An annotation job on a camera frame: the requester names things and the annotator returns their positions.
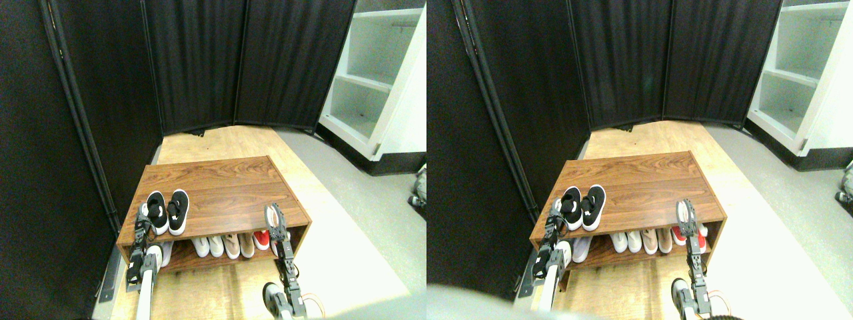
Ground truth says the black shoe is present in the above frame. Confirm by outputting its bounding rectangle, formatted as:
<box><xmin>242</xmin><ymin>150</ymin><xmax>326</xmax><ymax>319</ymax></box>
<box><xmin>146</xmin><ymin>191</ymin><xmax>169</xmax><ymax>236</ymax></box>
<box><xmin>581</xmin><ymin>185</ymin><xmax>607</xmax><ymax>232</ymax></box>
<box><xmin>168</xmin><ymin>189</ymin><xmax>191</xmax><ymax>236</ymax></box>
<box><xmin>560</xmin><ymin>187</ymin><xmax>587</xmax><ymax>231</ymax></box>

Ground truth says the brown shoe rack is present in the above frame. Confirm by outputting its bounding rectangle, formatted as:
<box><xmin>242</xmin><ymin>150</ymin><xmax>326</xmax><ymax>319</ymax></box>
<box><xmin>530</xmin><ymin>151</ymin><xmax>727</xmax><ymax>293</ymax></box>
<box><xmin>116</xmin><ymin>156</ymin><xmax>313</xmax><ymax>289</ymax></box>

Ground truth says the black curtain stand pole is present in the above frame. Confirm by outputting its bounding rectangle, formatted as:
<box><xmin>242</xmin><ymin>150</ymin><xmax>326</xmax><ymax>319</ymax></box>
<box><xmin>40</xmin><ymin>0</ymin><xmax>122</xmax><ymax>234</ymax></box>
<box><xmin>452</xmin><ymin>0</ymin><xmax>540</xmax><ymax>227</ymax></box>

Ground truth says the grey machine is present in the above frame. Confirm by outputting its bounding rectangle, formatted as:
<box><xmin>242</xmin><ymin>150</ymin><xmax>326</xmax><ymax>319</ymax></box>
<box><xmin>834</xmin><ymin>160</ymin><xmax>853</xmax><ymax>215</ymax></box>
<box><xmin>408</xmin><ymin>163</ymin><xmax>427</xmax><ymax>217</ymax></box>

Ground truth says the white shelf unit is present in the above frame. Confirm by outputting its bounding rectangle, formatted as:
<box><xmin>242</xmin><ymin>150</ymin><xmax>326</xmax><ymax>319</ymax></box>
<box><xmin>316</xmin><ymin>0</ymin><xmax>427</xmax><ymax>177</ymax></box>
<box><xmin>744</xmin><ymin>0</ymin><xmax>853</xmax><ymax>173</ymax></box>

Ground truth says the orange wire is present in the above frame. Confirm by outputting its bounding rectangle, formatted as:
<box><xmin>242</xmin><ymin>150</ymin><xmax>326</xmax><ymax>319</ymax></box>
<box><xmin>708</xmin><ymin>288</ymin><xmax>732</xmax><ymax>316</ymax></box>
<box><xmin>303</xmin><ymin>291</ymin><xmax>327</xmax><ymax>316</ymax></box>

